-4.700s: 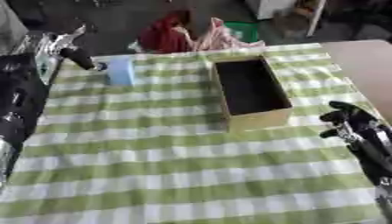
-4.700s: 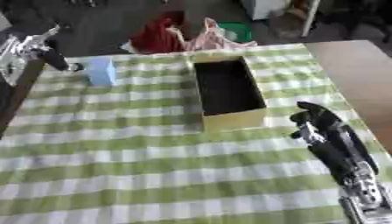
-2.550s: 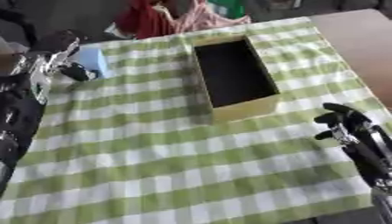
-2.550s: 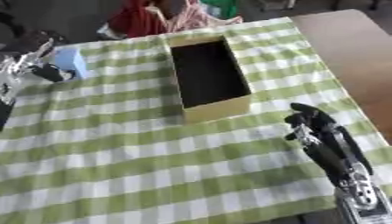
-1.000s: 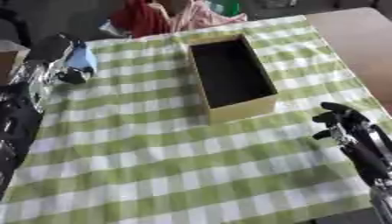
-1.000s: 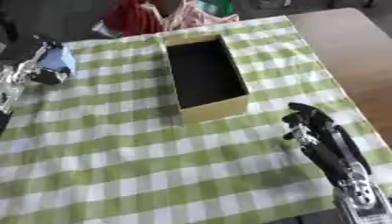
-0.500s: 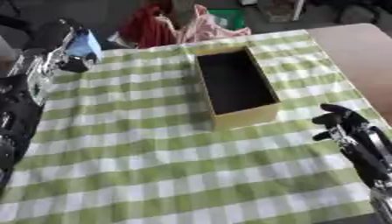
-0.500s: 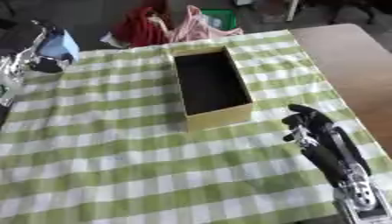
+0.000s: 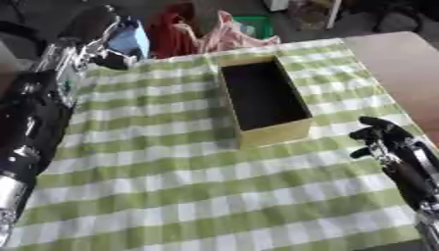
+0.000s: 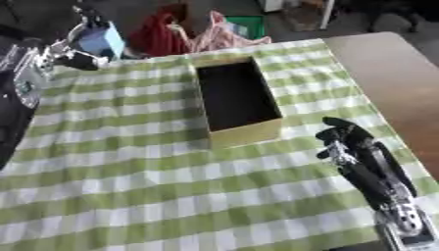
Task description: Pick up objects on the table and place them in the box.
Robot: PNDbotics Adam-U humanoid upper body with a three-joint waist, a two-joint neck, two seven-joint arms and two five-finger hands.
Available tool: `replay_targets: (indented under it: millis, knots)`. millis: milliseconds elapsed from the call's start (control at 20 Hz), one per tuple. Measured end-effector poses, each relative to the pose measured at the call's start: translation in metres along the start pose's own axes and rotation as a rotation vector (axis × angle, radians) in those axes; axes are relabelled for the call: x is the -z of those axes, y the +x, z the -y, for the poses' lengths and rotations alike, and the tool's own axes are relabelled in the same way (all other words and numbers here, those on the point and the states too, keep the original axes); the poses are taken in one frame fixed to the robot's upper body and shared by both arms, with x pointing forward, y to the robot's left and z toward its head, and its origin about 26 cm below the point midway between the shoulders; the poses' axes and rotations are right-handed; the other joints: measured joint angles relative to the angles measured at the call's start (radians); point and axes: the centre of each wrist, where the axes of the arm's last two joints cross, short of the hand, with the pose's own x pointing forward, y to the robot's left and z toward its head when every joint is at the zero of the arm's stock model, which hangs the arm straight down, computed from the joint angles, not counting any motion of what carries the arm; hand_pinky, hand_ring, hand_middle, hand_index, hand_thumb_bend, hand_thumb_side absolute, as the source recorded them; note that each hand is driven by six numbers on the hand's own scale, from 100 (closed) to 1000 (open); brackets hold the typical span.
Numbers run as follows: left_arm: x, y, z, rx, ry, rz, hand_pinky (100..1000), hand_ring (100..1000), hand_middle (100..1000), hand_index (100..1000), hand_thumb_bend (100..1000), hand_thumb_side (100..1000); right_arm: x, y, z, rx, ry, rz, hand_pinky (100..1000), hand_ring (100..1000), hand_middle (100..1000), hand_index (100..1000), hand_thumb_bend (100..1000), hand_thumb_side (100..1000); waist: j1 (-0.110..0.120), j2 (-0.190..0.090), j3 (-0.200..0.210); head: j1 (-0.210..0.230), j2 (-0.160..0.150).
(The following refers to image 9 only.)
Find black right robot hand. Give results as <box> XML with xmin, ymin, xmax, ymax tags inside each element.
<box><xmin>346</xmin><ymin>115</ymin><xmax>439</xmax><ymax>212</ymax></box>

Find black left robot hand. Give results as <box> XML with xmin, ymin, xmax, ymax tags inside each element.
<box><xmin>56</xmin><ymin>3</ymin><xmax>151</xmax><ymax>72</ymax></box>

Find tan cardboard box black inside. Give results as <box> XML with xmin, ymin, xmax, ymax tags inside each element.
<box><xmin>216</xmin><ymin>54</ymin><xmax>316</xmax><ymax>150</ymax></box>

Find red cloth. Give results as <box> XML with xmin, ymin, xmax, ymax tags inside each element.
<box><xmin>145</xmin><ymin>2</ymin><xmax>201</xmax><ymax>60</ymax></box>

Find black chair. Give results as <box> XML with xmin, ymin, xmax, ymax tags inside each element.
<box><xmin>341</xmin><ymin>0</ymin><xmax>429</xmax><ymax>33</ymax></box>

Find clear plastic bag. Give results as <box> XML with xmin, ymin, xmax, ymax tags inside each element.
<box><xmin>284</xmin><ymin>0</ymin><xmax>336</xmax><ymax>31</ymax></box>

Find pink cloth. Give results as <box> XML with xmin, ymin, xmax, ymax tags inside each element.
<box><xmin>170</xmin><ymin>10</ymin><xmax>283</xmax><ymax>55</ymax></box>

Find green plastic crate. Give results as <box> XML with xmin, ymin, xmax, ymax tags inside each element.
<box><xmin>229</xmin><ymin>15</ymin><xmax>276</xmax><ymax>40</ymax></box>

